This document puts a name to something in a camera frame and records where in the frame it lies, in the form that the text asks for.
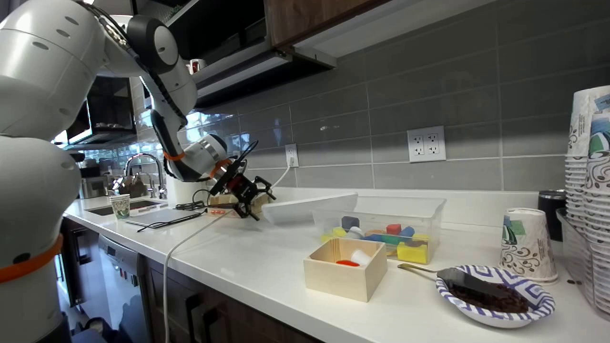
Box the white power cable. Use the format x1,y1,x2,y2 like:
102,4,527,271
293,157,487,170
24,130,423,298
160,161,295,343

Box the dark flat tray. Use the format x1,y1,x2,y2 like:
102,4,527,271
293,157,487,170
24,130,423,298
123,206,205,233

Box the stainless dishwasher front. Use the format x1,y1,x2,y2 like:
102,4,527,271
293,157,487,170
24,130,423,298
93,235,152,343

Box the dark brown food piece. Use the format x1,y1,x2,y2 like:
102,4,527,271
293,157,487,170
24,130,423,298
447,281,531,315

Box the kitchen sink basin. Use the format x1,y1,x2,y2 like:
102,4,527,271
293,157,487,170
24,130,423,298
85,199,165,220

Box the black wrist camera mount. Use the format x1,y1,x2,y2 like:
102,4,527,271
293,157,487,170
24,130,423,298
205,140,261,197

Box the black open wall cabinet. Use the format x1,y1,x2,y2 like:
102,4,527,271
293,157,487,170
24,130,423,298
62,75,139,153

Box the upturned patterned paper cup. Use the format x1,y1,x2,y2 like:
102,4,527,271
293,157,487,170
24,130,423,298
499,206,560,284

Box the brown wooden wall cabinet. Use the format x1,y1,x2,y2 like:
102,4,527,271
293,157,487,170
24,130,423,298
261,0,390,48

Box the grey under-cabinet shelf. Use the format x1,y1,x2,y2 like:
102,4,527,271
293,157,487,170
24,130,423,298
188,44,337,111

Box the dark blue block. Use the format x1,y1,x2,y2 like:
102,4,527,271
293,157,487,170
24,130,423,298
339,214,362,233

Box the small white item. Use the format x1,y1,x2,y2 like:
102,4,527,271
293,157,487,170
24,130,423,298
348,248,373,267

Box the flat wooden tray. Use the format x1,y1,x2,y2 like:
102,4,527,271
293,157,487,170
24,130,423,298
205,191,272,220

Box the chrome sink faucet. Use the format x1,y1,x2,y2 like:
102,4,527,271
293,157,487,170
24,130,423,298
123,153,169,204

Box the small outlet with plug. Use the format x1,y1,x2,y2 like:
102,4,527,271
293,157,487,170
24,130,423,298
282,143,301,172

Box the black coffee machine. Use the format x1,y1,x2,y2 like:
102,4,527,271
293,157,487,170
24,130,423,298
68,151,106,201

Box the red and white mugs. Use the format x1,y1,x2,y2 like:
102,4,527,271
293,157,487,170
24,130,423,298
184,58,207,79

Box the white double wall outlet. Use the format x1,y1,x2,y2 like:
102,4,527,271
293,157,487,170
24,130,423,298
405,124,447,166

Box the tall paper cup stack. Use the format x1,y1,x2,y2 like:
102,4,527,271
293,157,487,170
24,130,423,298
579,96,610,319
562,84,610,286

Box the gold handled spoon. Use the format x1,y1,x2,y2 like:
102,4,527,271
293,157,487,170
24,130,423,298
396,262,476,290

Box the white paper towel roll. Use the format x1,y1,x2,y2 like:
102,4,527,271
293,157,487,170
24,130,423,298
163,180,213,206

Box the black cylindrical jar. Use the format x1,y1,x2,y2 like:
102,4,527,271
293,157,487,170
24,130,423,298
535,187,567,244

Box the clear plastic container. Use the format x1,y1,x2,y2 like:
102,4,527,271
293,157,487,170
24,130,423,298
314,197,447,267

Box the yellow green block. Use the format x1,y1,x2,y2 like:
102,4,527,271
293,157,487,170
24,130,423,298
318,227,348,246

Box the light wooden box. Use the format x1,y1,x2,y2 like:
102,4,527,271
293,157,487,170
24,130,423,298
301,237,388,304

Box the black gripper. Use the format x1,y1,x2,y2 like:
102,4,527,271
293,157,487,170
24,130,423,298
217,159,278,224

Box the small patterned paper cup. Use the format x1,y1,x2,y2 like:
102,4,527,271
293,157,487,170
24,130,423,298
110,193,133,224

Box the blue patterned paper plate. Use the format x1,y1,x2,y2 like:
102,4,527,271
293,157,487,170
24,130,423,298
432,264,556,330

